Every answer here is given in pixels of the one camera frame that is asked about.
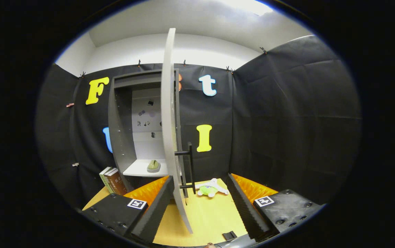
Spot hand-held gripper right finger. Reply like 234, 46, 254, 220
226, 173, 325, 241

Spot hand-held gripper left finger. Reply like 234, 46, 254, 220
80, 175, 175, 244

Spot beige cabinet door black handle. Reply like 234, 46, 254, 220
161, 28, 196, 234

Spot pink plush toy green shorts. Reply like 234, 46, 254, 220
195, 178, 229, 198

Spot brown book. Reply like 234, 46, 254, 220
104, 168, 128, 196

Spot dark grey cabinet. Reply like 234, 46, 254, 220
108, 69, 184, 193

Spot black backdrop cloth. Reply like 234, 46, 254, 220
36, 34, 362, 214

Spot long ceiling light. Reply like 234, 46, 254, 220
218, 0, 274, 16

